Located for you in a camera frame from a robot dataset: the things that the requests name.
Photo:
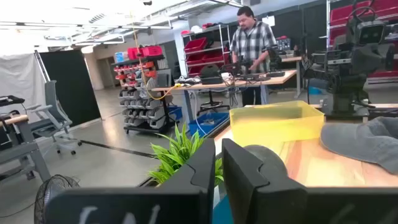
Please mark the black stool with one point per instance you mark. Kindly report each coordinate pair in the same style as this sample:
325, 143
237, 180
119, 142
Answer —
213, 104

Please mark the red plastic storage bin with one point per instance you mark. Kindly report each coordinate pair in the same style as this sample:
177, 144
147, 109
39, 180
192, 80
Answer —
135, 53
152, 51

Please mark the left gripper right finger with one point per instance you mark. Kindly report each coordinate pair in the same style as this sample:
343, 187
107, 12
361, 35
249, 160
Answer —
280, 205

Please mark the grey metal workbench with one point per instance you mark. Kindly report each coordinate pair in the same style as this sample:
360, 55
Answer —
21, 149

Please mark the large blue plastic crate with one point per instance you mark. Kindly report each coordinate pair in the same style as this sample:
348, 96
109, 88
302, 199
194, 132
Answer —
208, 123

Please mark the metal shelf with red bins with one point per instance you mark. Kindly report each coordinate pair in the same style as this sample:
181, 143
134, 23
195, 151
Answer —
202, 56

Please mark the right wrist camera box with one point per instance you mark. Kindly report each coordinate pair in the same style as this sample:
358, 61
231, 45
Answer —
370, 32

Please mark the blue plastic bin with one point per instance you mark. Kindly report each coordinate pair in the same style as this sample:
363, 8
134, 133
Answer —
222, 211

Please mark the green plant in white pot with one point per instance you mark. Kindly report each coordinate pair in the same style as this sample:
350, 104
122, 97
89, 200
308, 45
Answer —
177, 152

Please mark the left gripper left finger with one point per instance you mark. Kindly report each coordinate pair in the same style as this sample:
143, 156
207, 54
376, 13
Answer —
186, 202

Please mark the black partition panel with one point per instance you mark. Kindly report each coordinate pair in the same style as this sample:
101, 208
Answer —
71, 87

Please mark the grey cloth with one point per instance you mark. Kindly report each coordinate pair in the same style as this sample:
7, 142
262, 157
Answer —
367, 143

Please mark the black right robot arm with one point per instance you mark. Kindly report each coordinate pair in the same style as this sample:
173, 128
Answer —
345, 90

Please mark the small blue plastic crate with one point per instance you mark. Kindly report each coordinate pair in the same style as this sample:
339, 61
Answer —
175, 112

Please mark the white curtain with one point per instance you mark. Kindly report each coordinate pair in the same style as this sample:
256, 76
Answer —
18, 84

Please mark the person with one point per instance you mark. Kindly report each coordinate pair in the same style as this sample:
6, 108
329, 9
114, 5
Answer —
252, 43

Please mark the wooden workshop table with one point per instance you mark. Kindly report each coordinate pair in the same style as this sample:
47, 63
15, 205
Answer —
248, 82

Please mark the black floor fan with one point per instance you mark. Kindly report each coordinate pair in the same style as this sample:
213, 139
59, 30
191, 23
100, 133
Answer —
49, 193

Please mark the grey office chair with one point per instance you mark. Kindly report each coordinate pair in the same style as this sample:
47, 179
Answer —
53, 118

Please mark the wall rack of red bins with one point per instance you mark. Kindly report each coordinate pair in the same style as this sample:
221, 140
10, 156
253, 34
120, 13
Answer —
342, 14

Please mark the rolling parts bin rack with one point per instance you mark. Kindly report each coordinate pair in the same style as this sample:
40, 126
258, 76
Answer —
140, 102

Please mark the translucent yellow plastic bin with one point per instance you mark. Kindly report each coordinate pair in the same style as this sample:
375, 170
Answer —
273, 127

